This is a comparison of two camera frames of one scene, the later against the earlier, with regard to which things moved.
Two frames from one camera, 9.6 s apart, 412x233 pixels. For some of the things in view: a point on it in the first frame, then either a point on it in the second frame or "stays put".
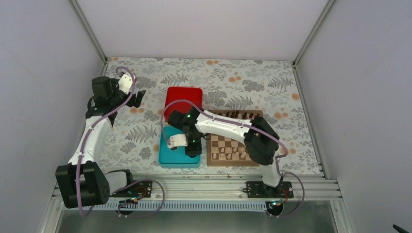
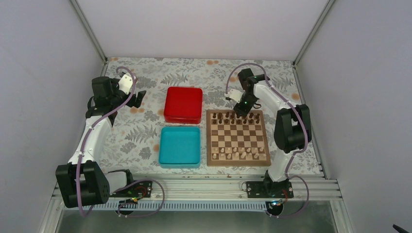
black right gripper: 196,149 to 244,110
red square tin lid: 195,95 stays put
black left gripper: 130,103 stays put
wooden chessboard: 223,151 stays put
